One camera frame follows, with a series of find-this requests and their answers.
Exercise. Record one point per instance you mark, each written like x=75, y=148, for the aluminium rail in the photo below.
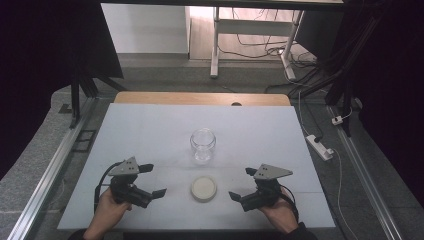
x=50, y=173
x=365, y=180

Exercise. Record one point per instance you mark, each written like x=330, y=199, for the white foam board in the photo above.
x=206, y=120

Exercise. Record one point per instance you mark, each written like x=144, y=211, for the person's left hand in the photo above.
x=105, y=216

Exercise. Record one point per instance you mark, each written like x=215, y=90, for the black metal stand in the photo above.
x=75, y=100
x=348, y=76

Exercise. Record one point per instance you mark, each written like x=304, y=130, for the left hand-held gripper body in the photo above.
x=125, y=188

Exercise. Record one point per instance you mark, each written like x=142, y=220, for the small white adapter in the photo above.
x=337, y=120

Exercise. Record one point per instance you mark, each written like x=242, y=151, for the clear glass jar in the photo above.
x=202, y=145

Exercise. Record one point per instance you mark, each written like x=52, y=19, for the black plug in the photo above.
x=319, y=138

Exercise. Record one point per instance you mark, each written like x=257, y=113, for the wooden table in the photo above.
x=186, y=98

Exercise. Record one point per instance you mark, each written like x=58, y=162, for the black floor bracket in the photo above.
x=84, y=141

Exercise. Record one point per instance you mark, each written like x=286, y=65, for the black curtain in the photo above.
x=396, y=100
x=43, y=66

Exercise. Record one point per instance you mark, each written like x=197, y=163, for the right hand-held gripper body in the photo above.
x=265, y=193

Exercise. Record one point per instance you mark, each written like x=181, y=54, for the white desk frame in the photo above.
x=253, y=27

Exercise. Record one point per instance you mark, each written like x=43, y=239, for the white power strip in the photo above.
x=319, y=147

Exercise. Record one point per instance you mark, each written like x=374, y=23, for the cream round jar lid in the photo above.
x=203, y=188

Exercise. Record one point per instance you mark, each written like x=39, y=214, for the person's right hand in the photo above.
x=281, y=213

